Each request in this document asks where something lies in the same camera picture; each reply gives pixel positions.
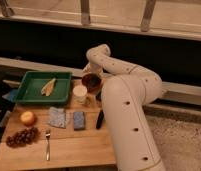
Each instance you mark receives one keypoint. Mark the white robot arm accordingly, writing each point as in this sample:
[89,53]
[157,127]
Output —
[123,96]

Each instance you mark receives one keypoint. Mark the red-brown bowl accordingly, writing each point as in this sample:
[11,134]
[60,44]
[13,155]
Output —
[91,81]

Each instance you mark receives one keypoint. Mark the white cup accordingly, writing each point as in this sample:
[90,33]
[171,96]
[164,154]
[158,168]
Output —
[80,93]

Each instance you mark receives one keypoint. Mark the blue sponge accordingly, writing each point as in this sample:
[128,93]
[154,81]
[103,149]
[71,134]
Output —
[79,120]

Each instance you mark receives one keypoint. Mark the light blue cloth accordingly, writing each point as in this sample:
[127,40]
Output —
[57,117]

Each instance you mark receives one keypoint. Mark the green plastic tray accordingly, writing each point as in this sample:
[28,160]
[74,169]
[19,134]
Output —
[29,92]

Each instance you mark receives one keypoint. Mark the silver fork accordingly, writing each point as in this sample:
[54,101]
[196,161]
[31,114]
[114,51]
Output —
[47,134]

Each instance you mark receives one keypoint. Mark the yellow apple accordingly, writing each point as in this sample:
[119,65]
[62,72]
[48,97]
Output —
[28,118]

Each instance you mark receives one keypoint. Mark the blue object beside tray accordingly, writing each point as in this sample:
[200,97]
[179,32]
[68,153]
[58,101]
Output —
[11,95]

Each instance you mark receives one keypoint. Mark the bunch of dark grapes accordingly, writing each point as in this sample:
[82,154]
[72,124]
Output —
[23,137]

